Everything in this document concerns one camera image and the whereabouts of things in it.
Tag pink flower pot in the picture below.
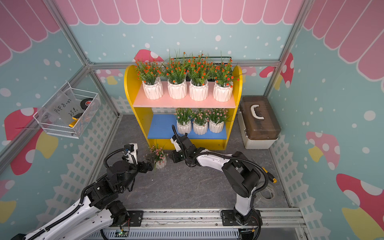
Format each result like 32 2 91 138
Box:
149 144 168 169
175 108 194 135
193 109 209 136
208 108 230 134

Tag orange flower pot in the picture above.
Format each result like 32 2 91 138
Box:
187 54 211 102
211 58 240 102
162 52 188 100
136 61 164 100

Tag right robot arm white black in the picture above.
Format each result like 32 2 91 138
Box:
171 126 269 240

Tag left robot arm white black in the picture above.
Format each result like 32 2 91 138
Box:
13 148 155 240

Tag yellow rack pink blue shelves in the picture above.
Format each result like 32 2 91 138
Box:
124 66 243 151

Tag small green circuit board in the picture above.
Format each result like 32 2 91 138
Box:
115 230 130 238

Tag black tape roll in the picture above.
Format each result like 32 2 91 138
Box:
80 98 93 111

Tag brown lid storage box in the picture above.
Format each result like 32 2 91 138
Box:
238 96 281 150

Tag clear tape roll on floor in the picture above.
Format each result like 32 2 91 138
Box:
258 184 277 202

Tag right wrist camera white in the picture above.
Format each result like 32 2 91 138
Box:
171 136 181 152

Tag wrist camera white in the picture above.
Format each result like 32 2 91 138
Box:
124 143 138 166
171 136 181 152

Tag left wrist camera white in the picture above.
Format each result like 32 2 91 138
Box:
124 143 138 166

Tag yellow handled tool in basket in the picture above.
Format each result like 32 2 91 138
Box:
69 113 83 128

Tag white wire wall basket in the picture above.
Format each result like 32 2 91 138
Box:
33 82 101 139

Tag black wire mesh basket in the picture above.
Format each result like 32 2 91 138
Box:
186 55 232 82

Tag yellow handled screwdriver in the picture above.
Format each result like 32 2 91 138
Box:
262 167 277 184

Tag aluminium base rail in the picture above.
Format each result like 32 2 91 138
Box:
84 208 312 240

